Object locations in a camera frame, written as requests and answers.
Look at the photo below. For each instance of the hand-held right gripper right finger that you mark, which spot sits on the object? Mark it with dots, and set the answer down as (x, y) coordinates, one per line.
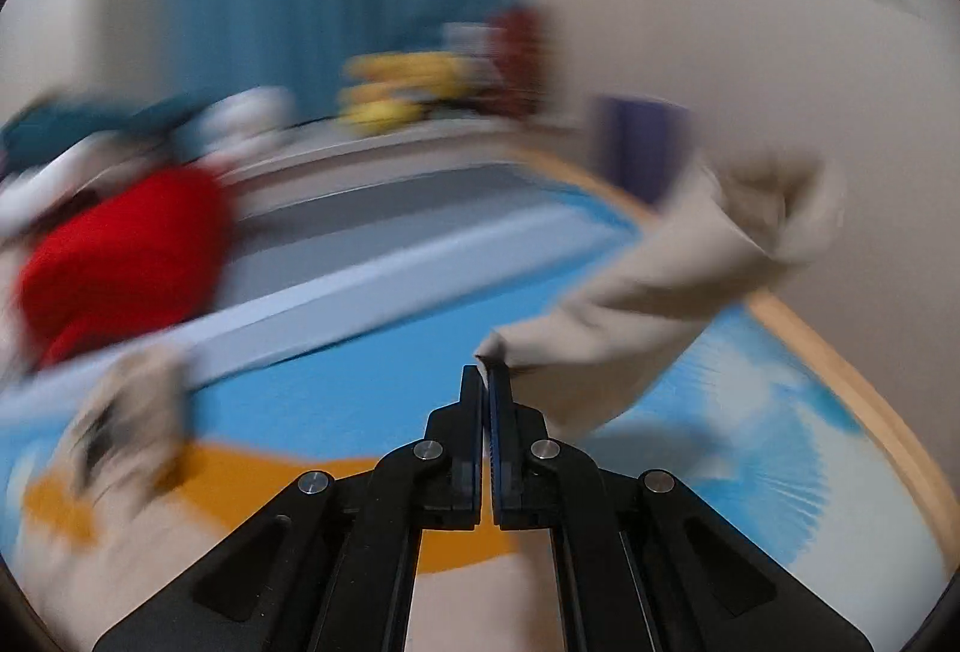
(499, 427)

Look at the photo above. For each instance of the white headboard shelf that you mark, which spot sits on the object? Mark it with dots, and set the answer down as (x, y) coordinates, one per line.
(375, 149)

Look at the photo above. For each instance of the dark red plush toy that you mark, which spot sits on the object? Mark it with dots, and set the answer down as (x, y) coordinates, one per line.
(517, 59)

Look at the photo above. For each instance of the blue orange printed bedsheet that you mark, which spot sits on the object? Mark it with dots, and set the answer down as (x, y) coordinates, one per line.
(337, 389)

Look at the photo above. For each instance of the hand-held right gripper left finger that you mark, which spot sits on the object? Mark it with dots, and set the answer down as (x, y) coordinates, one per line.
(471, 427)

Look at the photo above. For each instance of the beige collared shirt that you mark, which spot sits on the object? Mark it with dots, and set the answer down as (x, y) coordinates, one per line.
(637, 292)

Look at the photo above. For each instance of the yellow plush toy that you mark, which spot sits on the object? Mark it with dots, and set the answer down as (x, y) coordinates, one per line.
(412, 73)
(379, 115)

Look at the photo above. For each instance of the cream folded towels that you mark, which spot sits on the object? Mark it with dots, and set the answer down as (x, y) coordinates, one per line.
(251, 112)

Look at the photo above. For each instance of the red folded blanket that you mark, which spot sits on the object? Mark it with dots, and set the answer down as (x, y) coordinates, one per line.
(127, 262)

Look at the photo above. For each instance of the purple box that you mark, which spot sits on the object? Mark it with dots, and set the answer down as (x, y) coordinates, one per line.
(637, 149)

